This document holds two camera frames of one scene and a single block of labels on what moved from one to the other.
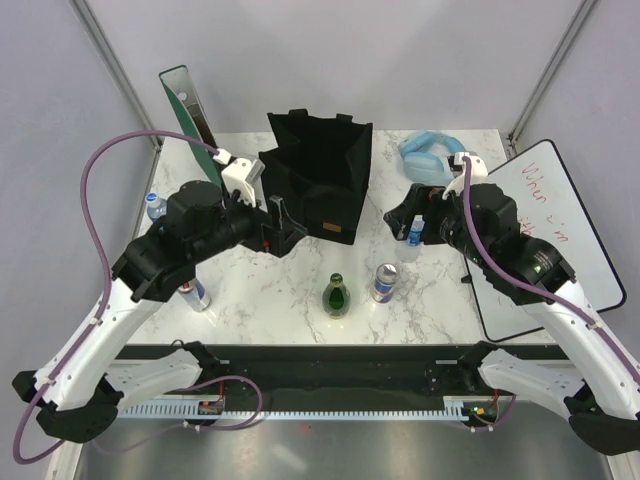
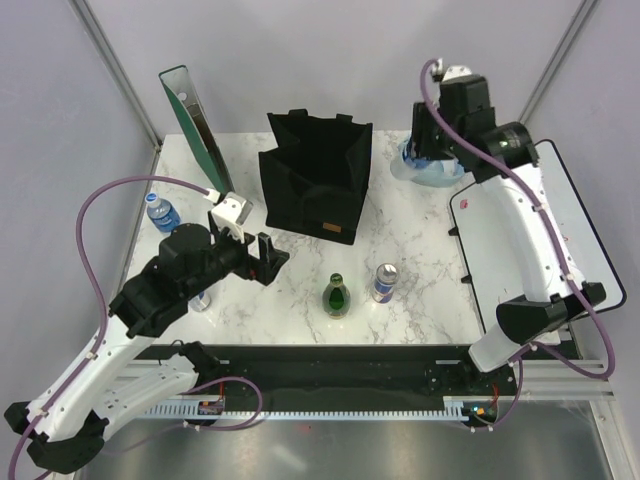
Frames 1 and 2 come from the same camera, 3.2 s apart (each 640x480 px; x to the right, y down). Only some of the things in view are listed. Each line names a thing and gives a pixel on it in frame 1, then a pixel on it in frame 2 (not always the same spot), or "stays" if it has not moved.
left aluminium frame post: [111, 61] stays
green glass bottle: [337, 297] stays
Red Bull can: [195, 294] stays
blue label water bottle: [409, 250] → [406, 166]
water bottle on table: [156, 206] stays
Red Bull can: [384, 284] stays
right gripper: [420, 199] → [423, 118]
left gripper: [278, 239] → [265, 268]
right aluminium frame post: [585, 8] stays
